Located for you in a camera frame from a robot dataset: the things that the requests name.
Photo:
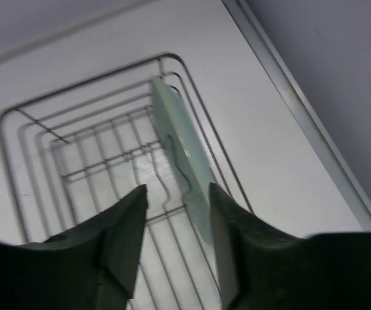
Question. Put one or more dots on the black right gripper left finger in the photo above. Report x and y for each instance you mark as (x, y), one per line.
(101, 256)

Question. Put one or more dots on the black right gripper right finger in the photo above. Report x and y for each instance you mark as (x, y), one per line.
(253, 258)

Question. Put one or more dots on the pale green round plate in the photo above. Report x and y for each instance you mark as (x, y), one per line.
(186, 155)

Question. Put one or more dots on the metal wire dish rack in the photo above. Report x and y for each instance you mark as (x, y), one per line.
(73, 152)

